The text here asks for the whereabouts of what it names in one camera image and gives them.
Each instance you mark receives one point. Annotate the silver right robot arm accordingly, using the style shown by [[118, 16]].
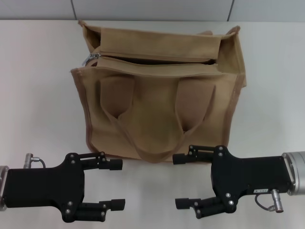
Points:
[[297, 171]]

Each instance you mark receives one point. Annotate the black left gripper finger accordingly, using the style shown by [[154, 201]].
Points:
[[95, 210], [100, 162]]

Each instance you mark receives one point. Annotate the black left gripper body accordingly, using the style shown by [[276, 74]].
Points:
[[45, 187]]

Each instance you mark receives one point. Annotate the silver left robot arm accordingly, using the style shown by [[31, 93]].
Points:
[[3, 190]]

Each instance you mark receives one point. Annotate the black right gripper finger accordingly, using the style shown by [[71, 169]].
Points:
[[197, 156], [205, 207]]

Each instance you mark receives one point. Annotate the silver metal zipper pull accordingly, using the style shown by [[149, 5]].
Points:
[[91, 58]]

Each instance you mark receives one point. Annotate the khaki canvas food bag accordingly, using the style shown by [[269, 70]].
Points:
[[155, 107]]

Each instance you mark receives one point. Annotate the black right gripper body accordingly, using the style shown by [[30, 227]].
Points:
[[250, 174]]

